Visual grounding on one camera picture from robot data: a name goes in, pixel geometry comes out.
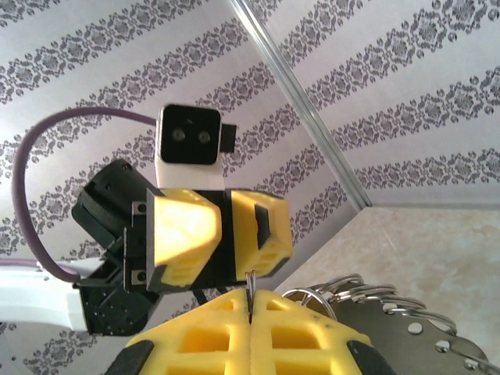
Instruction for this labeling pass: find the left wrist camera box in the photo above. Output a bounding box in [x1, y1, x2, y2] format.
[155, 102, 238, 192]

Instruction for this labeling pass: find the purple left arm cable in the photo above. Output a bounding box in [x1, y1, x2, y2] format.
[10, 108, 162, 283]

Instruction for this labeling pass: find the metal key holder with rings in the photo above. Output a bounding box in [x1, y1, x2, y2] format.
[245, 271, 500, 375]

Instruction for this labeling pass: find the aluminium frame post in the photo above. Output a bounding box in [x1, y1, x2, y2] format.
[229, 0, 373, 209]

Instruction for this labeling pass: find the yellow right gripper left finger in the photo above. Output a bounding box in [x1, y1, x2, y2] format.
[103, 288, 252, 375]

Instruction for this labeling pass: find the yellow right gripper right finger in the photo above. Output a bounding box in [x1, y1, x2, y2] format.
[249, 288, 395, 375]

